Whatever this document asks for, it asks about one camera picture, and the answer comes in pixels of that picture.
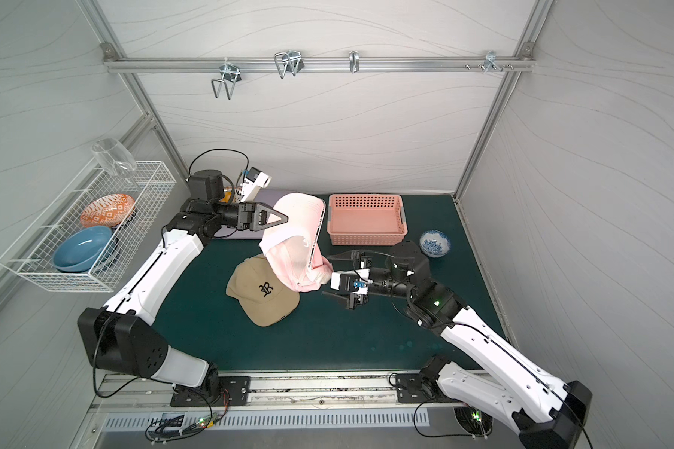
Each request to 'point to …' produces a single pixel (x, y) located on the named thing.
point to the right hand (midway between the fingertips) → (328, 266)
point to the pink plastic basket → (366, 220)
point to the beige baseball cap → (265, 297)
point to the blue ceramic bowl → (80, 250)
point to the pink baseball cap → (289, 248)
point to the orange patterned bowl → (107, 210)
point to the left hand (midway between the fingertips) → (285, 224)
